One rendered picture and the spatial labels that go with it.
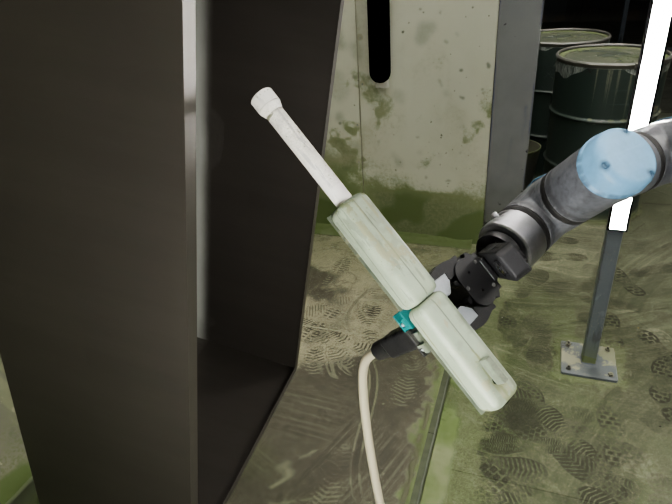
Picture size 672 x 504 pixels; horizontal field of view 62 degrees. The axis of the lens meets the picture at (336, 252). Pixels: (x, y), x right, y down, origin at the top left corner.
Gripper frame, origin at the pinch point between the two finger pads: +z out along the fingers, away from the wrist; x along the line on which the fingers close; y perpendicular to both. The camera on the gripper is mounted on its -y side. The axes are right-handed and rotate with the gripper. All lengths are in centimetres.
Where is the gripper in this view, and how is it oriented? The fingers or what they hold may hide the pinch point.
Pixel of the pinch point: (422, 330)
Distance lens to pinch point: 72.1
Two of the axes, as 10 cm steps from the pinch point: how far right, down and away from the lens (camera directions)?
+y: -3.4, 3.1, 8.9
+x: -6.2, -7.8, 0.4
